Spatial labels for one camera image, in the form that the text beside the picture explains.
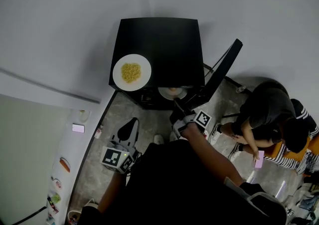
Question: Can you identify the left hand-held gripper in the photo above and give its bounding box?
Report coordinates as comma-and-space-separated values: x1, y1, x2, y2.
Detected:
100, 117, 141, 174

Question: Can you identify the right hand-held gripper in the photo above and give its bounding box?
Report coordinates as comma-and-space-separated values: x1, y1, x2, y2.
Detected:
169, 98, 212, 140

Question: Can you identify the white round plate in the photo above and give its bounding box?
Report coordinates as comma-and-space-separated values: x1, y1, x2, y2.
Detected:
158, 86, 188, 101
112, 53, 152, 92

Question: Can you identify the yellow instant noodle block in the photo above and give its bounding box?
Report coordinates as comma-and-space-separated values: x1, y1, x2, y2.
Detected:
121, 62, 143, 84

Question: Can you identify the person's left forearm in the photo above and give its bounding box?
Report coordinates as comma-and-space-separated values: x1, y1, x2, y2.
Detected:
97, 173, 125, 215

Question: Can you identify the person's right forearm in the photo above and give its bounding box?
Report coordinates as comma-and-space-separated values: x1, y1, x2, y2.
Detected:
180, 123, 244, 187

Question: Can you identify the small white red bottle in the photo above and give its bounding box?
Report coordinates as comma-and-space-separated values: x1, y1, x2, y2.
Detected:
94, 124, 104, 139

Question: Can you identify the cup with watermelon toy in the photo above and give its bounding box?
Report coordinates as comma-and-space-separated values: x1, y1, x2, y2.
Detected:
78, 109, 90, 123

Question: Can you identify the white curved ledge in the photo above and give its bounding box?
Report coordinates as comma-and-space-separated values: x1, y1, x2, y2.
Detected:
46, 109, 110, 225

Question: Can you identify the person's black clothing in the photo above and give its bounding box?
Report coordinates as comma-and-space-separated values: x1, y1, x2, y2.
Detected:
79, 140, 287, 225

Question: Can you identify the small white red dish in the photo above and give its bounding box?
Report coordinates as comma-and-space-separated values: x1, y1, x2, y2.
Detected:
51, 176, 62, 190

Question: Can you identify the pink smartphone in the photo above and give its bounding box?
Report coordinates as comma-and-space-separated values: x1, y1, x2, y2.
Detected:
254, 150, 265, 169

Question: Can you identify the red drink can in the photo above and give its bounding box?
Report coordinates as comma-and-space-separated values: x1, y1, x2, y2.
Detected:
47, 196, 59, 214

